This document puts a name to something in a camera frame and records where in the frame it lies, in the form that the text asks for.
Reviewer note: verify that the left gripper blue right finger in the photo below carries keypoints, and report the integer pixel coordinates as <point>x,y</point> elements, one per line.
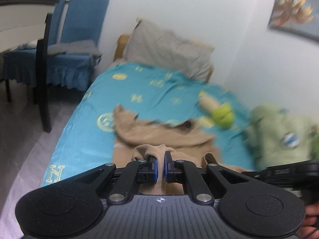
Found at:
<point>189,176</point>

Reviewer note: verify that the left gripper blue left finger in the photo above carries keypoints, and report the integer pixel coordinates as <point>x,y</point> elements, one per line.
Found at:
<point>126,181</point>

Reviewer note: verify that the tan t-shirt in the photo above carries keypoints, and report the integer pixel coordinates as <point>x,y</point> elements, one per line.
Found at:
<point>138,139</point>

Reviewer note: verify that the person's right hand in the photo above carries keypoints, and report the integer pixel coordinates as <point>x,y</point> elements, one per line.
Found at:
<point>308,229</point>

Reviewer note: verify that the light green fleece blanket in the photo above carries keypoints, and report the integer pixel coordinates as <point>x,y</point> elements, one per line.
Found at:
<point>277,137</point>

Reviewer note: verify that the green and cream plush toy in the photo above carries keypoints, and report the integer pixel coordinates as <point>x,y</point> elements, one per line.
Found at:
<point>222,114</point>

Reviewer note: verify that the teal patterned bed sheet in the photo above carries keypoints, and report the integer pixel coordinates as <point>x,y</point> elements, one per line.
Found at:
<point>87,141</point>

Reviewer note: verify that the grey pillow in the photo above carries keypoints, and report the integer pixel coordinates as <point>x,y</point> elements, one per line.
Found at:
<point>151,45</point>

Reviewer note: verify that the grey folded cloth on chair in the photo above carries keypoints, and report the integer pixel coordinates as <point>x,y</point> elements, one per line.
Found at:
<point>87,47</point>

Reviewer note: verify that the blue covered chair far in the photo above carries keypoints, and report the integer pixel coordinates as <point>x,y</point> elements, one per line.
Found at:
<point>20,65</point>

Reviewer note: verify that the blue covered chair near bed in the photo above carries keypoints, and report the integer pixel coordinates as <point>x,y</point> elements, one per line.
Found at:
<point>71,62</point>

